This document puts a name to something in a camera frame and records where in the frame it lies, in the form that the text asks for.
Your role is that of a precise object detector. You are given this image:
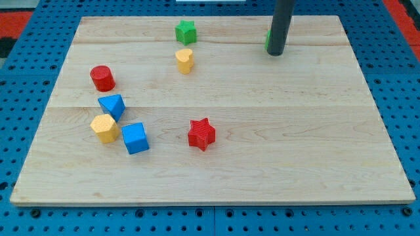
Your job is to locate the red star block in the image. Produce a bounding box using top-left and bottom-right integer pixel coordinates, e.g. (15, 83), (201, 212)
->
(188, 117), (216, 151)

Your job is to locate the green star block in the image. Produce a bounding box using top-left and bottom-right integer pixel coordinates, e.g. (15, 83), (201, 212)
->
(175, 20), (198, 46)

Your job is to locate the light wooden board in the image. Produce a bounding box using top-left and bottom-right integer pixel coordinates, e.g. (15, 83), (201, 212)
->
(10, 16), (415, 207)

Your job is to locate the yellow heart block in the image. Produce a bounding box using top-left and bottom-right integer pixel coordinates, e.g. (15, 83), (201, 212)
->
(175, 49), (194, 74)

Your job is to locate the blue cube block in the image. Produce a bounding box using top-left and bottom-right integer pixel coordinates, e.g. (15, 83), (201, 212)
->
(121, 123), (150, 155)

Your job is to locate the green block behind rod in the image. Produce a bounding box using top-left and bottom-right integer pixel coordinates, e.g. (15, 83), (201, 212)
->
(264, 29), (271, 50)

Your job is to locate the blue triangle block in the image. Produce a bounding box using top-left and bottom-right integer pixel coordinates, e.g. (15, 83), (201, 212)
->
(98, 94), (125, 122)

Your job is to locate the yellow hexagon block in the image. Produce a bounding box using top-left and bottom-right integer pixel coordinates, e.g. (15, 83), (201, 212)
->
(90, 114), (121, 144)

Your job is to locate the red cylinder block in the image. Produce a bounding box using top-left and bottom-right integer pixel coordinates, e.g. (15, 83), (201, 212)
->
(90, 65), (116, 92)

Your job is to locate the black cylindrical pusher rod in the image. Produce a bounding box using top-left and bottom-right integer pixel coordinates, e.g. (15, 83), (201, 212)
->
(267, 0), (296, 56)

